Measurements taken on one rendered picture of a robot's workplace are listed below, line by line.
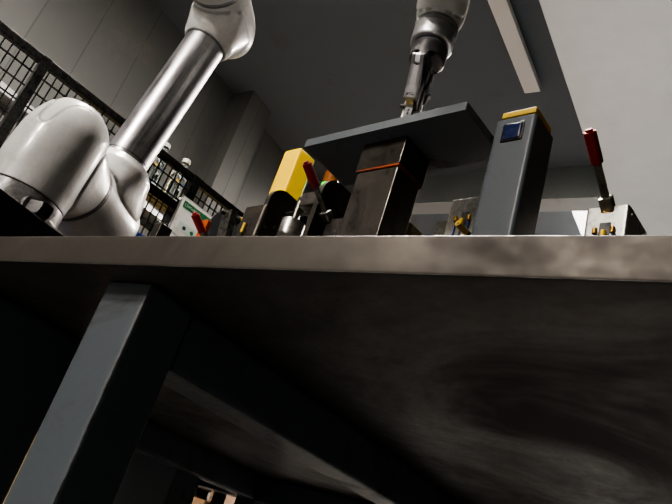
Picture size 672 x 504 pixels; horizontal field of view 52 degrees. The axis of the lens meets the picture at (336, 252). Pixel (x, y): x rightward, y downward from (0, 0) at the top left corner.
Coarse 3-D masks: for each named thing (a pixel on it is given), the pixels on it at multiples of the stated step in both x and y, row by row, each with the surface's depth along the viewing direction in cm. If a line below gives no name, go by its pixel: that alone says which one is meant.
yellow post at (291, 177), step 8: (288, 152) 301; (296, 152) 297; (304, 152) 298; (288, 160) 297; (296, 160) 294; (304, 160) 298; (312, 160) 302; (280, 168) 298; (288, 168) 294; (296, 168) 294; (280, 176) 295; (288, 176) 291; (296, 176) 293; (304, 176) 297; (272, 184) 296; (280, 184) 292; (288, 184) 289; (296, 184) 293; (304, 184) 297; (288, 192) 289; (296, 192) 293
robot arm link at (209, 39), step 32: (192, 32) 165; (224, 32) 166; (192, 64) 162; (160, 96) 157; (192, 96) 163; (128, 128) 153; (160, 128) 155; (128, 160) 148; (128, 192) 146; (64, 224) 139; (96, 224) 141; (128, 224) 150
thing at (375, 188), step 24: (384, 144) 126; (408, 144) 124; (360, 168) 127; (384, 168) 123; (408, 168) 123; (360, 192) 124; (384, 192) 120; (408, 192) 123; (360, 216) 121; (384, 216) 117; (408, 216) 123
